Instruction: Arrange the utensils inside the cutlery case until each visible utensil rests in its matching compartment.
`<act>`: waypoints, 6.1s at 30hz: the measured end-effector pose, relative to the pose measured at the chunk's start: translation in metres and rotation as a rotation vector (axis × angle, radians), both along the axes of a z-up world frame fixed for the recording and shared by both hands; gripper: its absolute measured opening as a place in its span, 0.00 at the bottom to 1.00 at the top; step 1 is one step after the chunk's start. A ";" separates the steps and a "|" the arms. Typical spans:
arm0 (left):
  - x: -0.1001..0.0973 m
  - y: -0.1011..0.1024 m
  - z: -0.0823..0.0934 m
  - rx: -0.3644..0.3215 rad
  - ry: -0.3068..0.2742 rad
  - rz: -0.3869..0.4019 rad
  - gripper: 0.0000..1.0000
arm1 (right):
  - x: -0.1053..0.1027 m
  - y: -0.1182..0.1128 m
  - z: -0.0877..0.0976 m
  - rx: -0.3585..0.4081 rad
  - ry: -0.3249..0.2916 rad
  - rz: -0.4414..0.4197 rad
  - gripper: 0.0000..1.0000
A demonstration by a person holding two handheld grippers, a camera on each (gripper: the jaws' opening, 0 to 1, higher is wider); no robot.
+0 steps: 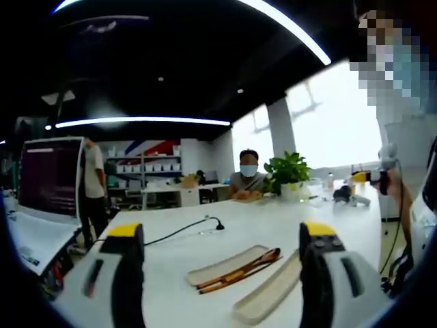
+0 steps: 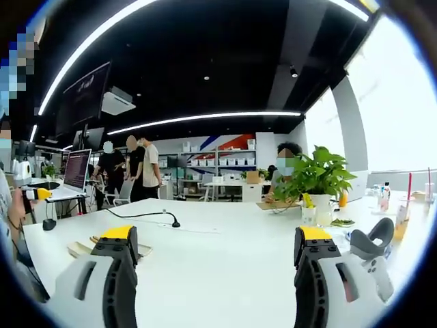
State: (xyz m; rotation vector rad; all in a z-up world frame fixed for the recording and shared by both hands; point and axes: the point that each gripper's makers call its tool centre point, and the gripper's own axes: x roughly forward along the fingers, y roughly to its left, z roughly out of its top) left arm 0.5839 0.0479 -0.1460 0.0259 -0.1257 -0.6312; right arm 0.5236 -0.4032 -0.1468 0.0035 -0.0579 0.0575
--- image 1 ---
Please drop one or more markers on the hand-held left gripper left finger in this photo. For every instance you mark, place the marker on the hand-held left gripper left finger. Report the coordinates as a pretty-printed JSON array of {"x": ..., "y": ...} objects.
[{"x": 85, "y": 273}]

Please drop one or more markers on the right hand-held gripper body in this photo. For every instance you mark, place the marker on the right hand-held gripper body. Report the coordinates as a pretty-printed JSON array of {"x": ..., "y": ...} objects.
[{"x": 384, "y": 177}]

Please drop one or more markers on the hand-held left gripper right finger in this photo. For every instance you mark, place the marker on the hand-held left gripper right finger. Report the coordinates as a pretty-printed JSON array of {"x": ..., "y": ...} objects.
[{"x": 355, "y": 273}]

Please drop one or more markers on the beige cutlery case lid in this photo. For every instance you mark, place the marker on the beige cutlery case lid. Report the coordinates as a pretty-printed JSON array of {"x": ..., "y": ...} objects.
[{"x": 269, "y": 294}]

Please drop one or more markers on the wooden chopstick utensil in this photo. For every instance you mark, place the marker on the wooden chopstick utensil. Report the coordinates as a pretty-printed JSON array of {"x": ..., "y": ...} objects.
[
  {"x": 239, "y": 275},
  {"x": 235, "y": 272}
]

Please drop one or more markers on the beige cutlery case tray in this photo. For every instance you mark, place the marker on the beige cutlery case tray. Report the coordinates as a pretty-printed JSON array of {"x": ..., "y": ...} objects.
[{"x": 222, "y": 264}]

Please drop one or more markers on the white object on table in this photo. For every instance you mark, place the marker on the white object on table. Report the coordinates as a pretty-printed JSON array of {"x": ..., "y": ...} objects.
[{"x": 360, "y": 201}]

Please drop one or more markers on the black round object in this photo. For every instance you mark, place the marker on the black round object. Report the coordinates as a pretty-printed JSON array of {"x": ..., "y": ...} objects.
[{"x": 341, "y": 194}]

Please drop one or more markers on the clear bottle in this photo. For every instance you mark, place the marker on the clear bottle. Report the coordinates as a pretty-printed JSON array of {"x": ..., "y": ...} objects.
[{"x": 330, "y": 181}]

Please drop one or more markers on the person at right edge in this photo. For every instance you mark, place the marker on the person at right edge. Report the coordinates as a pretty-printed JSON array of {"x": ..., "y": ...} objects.
[{"x": 406, "y": 130}]

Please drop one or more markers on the white side table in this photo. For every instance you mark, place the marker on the white side table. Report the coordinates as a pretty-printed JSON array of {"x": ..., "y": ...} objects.
[{"x": 37, "y": 235}]

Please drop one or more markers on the green potted plant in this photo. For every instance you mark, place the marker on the green potted plant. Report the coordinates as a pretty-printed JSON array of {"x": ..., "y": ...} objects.
[{"x": 288, "y": 171}]

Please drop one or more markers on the computer monitor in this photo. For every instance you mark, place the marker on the computer monitor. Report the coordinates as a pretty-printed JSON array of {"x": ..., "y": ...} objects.
[{"x": 51, "y": 174}]

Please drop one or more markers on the shelf with white boxes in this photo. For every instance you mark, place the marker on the shelf with white boxes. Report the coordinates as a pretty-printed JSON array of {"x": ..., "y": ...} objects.
[{"x": 147, "y": 164}]

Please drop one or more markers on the white office desk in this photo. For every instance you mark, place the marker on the white office desk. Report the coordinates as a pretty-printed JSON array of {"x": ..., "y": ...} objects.
[{"x": 184, "y": 194}]

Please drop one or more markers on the cardboard box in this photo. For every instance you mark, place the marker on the cardboard box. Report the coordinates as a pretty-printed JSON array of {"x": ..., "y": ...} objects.
[{"x": 188, "y": 181}]

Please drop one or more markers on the straight ceiling light strip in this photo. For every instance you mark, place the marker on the straight ceiling light strip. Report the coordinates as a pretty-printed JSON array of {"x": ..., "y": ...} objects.
[{"x": 143, "y": 121}]

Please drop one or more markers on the curved ceiling light strip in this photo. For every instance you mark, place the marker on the curved ceiling light strip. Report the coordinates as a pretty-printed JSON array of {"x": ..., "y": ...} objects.
[{"x": 290, "y": 30}]

